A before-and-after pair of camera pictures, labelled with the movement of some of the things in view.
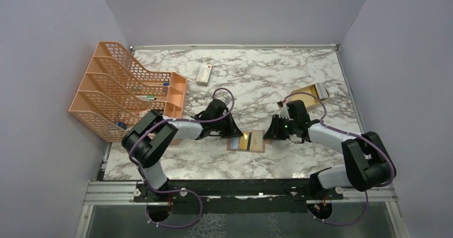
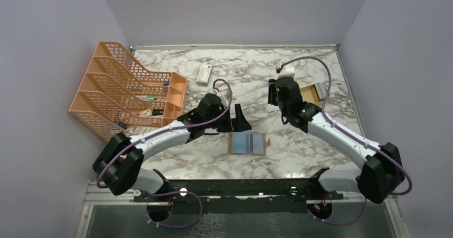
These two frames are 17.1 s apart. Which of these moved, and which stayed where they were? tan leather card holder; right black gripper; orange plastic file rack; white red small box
Moved: right black gripper
Stayed: tan leather card holder; white red small box; orange plastic file rack
